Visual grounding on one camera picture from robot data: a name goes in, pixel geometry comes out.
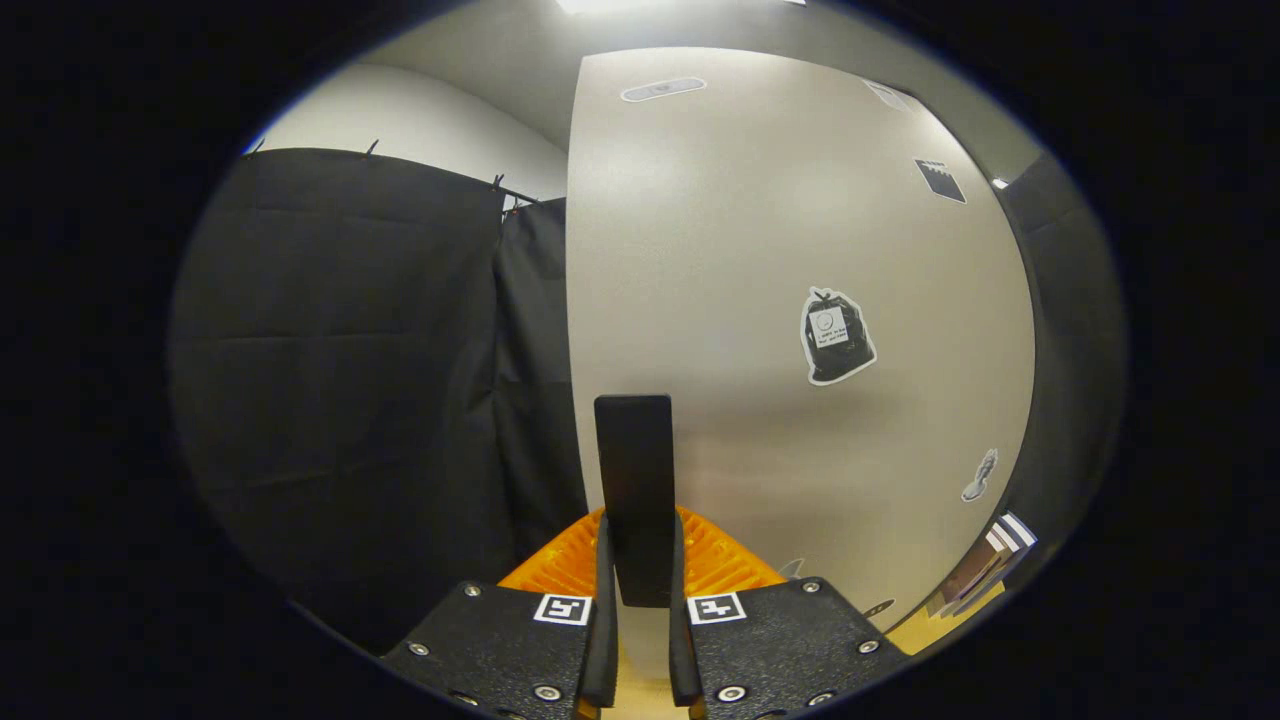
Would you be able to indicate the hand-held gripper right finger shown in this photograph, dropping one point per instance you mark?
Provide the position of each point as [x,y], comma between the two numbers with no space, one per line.
[682,660]

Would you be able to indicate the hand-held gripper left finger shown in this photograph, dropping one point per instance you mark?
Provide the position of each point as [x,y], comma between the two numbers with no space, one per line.
[603,650]

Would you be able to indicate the beige cabinet door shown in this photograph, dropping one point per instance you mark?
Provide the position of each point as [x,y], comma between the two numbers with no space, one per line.
[700,250]

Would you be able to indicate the white spine book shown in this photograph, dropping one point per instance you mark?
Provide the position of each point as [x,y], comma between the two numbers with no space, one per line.
[1002,552]

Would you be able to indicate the black backdrop cloth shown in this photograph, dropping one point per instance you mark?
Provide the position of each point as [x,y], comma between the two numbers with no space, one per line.
[350,400]

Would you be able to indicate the large ceiling light panel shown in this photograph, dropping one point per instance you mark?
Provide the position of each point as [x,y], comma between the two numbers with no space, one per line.
[600,5]

